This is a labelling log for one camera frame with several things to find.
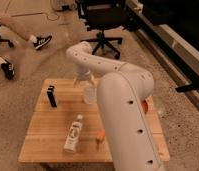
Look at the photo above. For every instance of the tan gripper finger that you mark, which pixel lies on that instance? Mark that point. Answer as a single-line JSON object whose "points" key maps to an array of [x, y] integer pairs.
{"points": [[93, 81], [75, 82]]}

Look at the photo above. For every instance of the wooden table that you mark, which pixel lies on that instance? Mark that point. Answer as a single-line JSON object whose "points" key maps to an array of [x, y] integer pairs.
{"points": [[49, 126]]}

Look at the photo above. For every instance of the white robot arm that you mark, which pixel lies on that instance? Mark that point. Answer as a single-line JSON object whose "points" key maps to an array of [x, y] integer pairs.
{"points": [[120, 93]]}

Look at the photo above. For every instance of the translucent white ceramic cup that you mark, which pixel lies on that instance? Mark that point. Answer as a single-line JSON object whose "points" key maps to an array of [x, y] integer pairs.
{"points": [[89, 93]]}

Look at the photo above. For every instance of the person's leg tan trousers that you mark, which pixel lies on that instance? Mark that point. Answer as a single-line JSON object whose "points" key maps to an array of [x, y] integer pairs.
{"points": [[16, 27]]}

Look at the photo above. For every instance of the black office chair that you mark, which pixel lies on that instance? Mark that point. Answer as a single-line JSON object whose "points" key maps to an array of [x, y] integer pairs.
{"points": [[104, 15]]}

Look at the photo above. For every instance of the small orange toy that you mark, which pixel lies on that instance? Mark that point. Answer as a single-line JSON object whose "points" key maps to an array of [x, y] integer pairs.
{"points": [[100, 138]]}

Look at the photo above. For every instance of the white plastic bottle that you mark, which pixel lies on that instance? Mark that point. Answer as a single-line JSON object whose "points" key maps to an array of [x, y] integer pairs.
{"points": [[73, 135]]}

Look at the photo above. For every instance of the orange ceramic bowl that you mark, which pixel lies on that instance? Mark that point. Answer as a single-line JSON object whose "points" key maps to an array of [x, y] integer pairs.
{"points": [[145, 106]]}

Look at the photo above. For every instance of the black white sneaker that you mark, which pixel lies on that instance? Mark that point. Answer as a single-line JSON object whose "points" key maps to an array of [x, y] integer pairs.
{"points": [[8, 69], [42, 41]]}

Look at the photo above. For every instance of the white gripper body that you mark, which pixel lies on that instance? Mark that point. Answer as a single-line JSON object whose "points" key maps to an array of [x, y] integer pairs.
{"points": [[82, 73]]}

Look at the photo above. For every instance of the long dark workbench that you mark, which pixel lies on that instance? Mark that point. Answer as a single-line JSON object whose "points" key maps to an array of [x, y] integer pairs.
{"points": [[184, 57]]}

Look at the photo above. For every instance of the black rectangular eraser block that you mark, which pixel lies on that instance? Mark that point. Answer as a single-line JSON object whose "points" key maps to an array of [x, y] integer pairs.
{"points": [[51, 95]]}

